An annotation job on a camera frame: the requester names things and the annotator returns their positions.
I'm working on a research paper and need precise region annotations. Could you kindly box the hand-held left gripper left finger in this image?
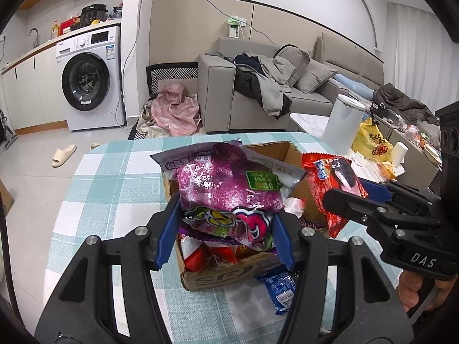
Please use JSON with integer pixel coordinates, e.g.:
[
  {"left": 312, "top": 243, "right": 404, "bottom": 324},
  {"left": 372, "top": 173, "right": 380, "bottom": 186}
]
[{"left": 34, "top": 193, "right": 183, "bottom": 344}]

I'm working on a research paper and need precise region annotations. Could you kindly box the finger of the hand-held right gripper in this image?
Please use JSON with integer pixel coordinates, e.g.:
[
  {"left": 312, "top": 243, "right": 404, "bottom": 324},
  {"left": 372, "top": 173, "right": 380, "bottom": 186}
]
[
  {"left": 323, "top": 187, "right": 387, "bottom": 227},
  {"left": 360, "top": 179, "right": 439, "bottom": 206}
]

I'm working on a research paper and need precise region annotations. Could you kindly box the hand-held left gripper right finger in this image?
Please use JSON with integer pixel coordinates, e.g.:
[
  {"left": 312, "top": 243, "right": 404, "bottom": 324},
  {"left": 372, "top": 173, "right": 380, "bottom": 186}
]
[{"left": 271, "top": 211, "right": 415, "bottom": 344}]

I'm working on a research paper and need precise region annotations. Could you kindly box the red cake packet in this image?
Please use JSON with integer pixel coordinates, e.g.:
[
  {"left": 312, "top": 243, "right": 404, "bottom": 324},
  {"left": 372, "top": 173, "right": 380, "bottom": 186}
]
[{"left": 301, "top": 152, "right": 370, "bottom": 239}]

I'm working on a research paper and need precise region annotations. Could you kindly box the red chip bag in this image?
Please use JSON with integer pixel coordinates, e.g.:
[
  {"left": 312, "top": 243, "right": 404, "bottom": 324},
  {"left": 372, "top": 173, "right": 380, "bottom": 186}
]
[{"left": 181, "top": 236, "right": 216, "bottom": 273}]

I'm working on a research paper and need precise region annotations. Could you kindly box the blue snack packet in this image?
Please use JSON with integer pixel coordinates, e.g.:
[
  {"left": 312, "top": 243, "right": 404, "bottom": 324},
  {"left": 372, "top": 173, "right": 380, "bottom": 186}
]
[{"left": 256, "top": 270, "right": 300, "bottom": 312}]

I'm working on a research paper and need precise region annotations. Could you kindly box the purple snack bag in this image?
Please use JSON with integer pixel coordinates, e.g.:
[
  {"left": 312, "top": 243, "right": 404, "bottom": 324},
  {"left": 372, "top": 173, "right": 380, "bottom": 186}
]
[{"left": 150, "top": 140, "right": 307, "bottom": 255}]

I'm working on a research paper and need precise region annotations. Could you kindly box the brown cardboard box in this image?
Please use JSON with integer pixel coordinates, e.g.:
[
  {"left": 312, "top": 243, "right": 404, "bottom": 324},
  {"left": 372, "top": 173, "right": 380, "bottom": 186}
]
[{"left": 161, "top": 141, "right": 334, "bottom": 292}]

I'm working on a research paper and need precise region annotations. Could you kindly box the person's right hand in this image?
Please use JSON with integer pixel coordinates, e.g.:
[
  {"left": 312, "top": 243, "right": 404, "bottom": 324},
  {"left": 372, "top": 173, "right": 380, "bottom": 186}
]
[{"left": 396, "top": 269, "right": 459, "bottom": 312}]

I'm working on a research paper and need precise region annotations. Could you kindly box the white paper cup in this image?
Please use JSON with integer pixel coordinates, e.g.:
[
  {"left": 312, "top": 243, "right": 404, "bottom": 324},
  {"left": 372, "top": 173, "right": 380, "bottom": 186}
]
[{"left": 392, "top": 141, "right": 409, "bottom": 167}]

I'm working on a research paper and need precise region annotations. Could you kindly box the grey side cabinet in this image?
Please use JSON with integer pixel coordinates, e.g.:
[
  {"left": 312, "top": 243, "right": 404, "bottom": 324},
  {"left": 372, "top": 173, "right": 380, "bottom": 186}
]
[{"left": 389, "top": 120, "right": 443, "bottom": 189}]

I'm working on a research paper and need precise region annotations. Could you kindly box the yellow plastic bag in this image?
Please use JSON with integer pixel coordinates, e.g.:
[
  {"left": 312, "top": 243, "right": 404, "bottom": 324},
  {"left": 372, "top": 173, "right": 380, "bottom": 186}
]
[{"left": 352, "top": 118, "right": 394, "bottom": 162}]

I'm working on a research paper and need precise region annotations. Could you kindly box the white bowl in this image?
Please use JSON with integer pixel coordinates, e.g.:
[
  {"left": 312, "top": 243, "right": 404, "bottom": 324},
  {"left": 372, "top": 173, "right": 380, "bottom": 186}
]
[{"left": 423, "top": 145, "right": 443, "bottom": 165}]

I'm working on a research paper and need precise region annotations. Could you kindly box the white bin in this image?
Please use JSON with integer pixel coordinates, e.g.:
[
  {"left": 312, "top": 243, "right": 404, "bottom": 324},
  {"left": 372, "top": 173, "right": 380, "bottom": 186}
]
[{"left": 322, "top": 94, "right": 366, "bottom": 156}]

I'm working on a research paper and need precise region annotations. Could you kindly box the black bag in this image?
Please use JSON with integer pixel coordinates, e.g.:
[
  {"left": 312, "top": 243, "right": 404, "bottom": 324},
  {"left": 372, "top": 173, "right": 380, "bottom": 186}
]
[{"left": 369, "top": 102, "right": 390, "bottom": 119}]

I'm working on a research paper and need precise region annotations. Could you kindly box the dark green jacket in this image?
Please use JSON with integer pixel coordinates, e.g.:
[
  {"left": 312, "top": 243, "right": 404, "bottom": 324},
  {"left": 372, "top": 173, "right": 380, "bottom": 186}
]
[{"left": 373, "top": 83, "right": 436, "bottom": 122}]

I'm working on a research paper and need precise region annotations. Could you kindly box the white coffee table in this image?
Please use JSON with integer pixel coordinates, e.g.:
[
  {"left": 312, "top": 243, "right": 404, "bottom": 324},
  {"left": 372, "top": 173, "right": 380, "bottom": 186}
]
[{"left": 289, "top": 112, "right": 398, "bottom": 183}]

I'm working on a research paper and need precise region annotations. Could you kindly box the beige cloth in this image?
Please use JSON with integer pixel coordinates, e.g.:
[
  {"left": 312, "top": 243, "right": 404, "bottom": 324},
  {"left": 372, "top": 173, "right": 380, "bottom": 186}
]
[{"left": 134, "top": 102, "right": 169, "bottom": 140}]

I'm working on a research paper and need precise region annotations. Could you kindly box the light blue blanket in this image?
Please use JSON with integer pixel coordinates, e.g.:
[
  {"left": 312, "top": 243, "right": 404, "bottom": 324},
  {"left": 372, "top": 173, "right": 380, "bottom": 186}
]
[{"left": 333, "top": 73, "right": 375, "bottom": 99}]

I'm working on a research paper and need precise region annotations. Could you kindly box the pink cloth pile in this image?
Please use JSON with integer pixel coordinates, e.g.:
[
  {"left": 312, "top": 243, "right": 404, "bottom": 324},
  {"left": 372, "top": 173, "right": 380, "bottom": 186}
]
[{"left": 151, "top": 84, "right": 201, "bottom": 137}]

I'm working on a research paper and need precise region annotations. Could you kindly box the grey pillow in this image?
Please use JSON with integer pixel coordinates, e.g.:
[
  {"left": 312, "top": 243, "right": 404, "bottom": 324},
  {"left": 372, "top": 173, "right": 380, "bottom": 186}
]
[
  {"left": 294, "top": 58, "right": 339, "bottom": 94},
  {"left": 274, "top": 45, "right": 311, "bottom": 87}
]

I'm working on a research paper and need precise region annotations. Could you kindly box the grey hoodie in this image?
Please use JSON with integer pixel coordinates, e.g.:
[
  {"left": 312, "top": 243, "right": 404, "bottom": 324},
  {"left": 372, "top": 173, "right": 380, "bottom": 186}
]
[{"left": 258, "top": 54, "right": 294, "bottom": 115}]

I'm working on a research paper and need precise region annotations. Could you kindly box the grey sofa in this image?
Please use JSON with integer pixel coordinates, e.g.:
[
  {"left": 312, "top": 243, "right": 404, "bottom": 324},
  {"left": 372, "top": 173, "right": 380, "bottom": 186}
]
[{"left": 197, "top": 32, "right": 386, "bottom": 133}]

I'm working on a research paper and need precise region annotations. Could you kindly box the printed cardboard box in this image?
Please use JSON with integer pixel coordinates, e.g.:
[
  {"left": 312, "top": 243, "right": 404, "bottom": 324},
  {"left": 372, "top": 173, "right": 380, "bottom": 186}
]
[{"left": 0, "top": 179, "right": 15, "bottom": 216}]

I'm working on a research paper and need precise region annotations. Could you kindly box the floor mop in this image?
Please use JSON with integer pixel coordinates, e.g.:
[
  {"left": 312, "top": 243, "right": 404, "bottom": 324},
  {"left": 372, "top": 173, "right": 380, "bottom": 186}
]
[{"left": 0, "top": 107, "right": 18, "bottom": 151}]

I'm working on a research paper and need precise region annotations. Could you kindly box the white kitchen cabinet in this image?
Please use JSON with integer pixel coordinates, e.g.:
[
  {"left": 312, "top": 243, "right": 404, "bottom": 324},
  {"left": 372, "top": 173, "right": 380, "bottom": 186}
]
[{"left": 0, "top": 46, "right": 69, "bottom": 135}]

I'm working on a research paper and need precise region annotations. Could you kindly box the white washing machine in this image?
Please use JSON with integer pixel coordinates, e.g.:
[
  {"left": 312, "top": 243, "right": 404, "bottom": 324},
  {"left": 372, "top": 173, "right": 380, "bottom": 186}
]
[{"left": 55, "top": 25, "right": 127, "bottom": 131}]

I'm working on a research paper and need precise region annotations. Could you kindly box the red box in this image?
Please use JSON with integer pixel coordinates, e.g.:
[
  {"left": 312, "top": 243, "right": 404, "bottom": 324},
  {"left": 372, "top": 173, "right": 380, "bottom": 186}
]
[{"left": 59, "top": 18, "right": 81, "bottom": 34}]

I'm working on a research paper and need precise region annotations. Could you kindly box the black pressure cooker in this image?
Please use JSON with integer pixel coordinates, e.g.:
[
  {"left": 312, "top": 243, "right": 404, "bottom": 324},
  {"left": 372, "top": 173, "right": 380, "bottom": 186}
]
[{"left": 81, "top": 4, "right": 109, "bottom": 24}]

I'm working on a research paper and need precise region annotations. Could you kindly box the white wall device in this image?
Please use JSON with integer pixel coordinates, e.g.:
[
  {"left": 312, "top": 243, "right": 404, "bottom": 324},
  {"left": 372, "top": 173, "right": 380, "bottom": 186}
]
[{"left": 227, "top": 15, "right": 248, "bottom": 38}]

